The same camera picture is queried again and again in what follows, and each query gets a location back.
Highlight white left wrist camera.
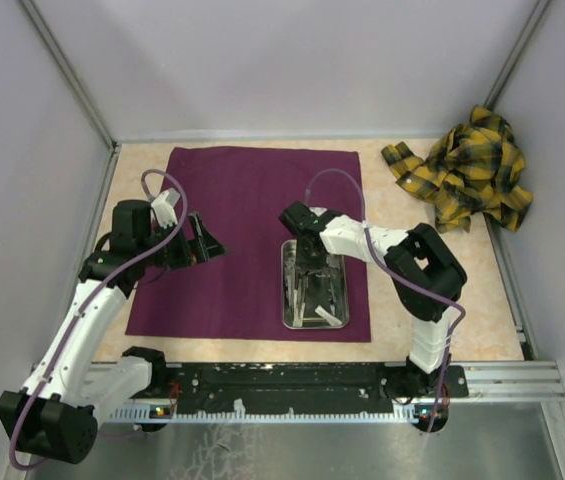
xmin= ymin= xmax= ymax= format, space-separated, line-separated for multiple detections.
xmin=151 ymin=188 xmax=181 ymax=228

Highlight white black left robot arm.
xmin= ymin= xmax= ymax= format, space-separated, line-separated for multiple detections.
xmin=0 ymin=199 xmax=226 ymax=471

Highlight surgical scissors steel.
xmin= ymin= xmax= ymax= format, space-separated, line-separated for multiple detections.
xmin=296 ymin=271 xmax=320 ymax=315

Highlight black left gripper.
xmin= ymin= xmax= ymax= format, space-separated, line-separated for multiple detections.
xmin=138 ymin=211 xmax=229 ymax=270

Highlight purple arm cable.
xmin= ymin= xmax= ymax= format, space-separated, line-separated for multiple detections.
xmin=304 ymin=169 xmax=465 ymax=434
xmin=9 ymin=169 xmax=189 ymax=471

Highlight yellow plaid shirt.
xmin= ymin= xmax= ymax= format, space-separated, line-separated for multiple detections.
xmin=381 ymin=106 xmax=533 ymax=233

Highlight white packaged blade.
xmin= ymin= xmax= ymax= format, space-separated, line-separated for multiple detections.
xmin=315 ymin=306 xmax=343 ymax=328

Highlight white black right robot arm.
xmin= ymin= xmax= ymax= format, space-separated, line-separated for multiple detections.
xmin=279 ymin=201 xmax=467 ymax=399

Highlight steel forceps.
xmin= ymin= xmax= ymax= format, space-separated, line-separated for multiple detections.
xmin=320 ymin=267 xmax=341 ymax=315

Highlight aluminium frame rail front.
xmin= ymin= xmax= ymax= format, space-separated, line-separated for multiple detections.
xmin=95 ymin=361 xmax=565 ymax=424

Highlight steel instrument tray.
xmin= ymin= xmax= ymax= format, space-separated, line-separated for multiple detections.
xmin=281 ymin=239 xmax=350 ymax=330

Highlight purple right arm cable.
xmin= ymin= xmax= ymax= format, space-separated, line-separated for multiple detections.
xmin=304 ymin=169 xmax=465 ymax=434

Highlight white packaged instrument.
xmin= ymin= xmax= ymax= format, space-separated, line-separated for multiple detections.
xmin=284 ymin=260 xmax=305 ymax=328

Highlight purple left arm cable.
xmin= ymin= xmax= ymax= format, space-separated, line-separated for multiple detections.
xmin=9 ymin=169 xmax=189 ymax=471

